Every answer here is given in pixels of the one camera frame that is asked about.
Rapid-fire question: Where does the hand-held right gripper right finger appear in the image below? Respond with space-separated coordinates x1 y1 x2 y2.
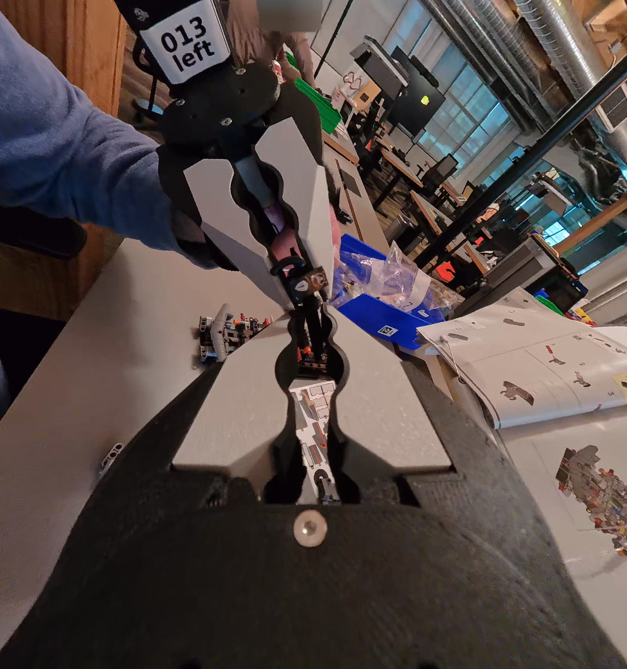
323 305 454 480

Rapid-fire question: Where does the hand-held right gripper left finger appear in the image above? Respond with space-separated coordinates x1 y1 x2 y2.
171 312 299 494

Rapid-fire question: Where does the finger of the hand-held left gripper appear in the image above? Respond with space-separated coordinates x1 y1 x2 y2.
254 116 337 272
183 156 296 313

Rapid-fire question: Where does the black lego axle piece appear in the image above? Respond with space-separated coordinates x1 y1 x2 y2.
291 300 329 367

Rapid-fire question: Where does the person's left forearm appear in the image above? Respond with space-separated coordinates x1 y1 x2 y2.
0 0 209 267

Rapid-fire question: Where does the grey curved lego assembly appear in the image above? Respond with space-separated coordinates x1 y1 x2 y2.
197 303 272 367

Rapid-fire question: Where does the black orange lego chassis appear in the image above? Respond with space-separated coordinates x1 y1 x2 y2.
292 345 331 379

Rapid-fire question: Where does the long light grey lego beam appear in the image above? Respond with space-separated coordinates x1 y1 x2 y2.
98 441 126 477

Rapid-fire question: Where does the lego instruction booklet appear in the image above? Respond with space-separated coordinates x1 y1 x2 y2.
417 286 627 430

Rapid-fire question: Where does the person's left hand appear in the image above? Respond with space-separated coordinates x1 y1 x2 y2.
263 203 299 263

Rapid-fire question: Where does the green plastic bin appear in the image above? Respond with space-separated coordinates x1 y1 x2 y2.
284 49 343 134

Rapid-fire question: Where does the blue plastic bin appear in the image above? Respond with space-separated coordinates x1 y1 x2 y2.
328 232 447 352

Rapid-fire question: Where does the wooden top desk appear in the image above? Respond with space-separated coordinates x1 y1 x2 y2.
368 136 426 210

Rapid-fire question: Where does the clear plastic bag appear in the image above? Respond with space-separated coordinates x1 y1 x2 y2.
339 250 392 293

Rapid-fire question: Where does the grey trash can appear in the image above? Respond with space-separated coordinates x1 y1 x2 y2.
384 212 424 252

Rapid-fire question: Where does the clear bag with white label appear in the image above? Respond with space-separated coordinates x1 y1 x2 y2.
381 241 466 314

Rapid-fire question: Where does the wooden cabinet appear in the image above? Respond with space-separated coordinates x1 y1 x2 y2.
0 0 128 322

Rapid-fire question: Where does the large black screen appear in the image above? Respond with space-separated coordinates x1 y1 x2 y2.
389 46 446 138

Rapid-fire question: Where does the grey black boxy device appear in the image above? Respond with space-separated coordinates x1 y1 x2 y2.
351 36 411 100

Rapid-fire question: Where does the black grey equipment case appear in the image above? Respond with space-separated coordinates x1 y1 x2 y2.
452 238 588 320

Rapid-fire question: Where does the black office chair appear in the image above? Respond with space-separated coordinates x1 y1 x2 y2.
0 199 88 259

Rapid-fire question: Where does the black metal pole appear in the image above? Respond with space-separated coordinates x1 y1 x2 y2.
413 29 627 267

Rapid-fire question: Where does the silver spiral duct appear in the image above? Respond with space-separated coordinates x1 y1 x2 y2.
512 0 627 173

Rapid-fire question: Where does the white wall vent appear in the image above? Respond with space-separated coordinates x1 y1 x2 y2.
596 84 627 131

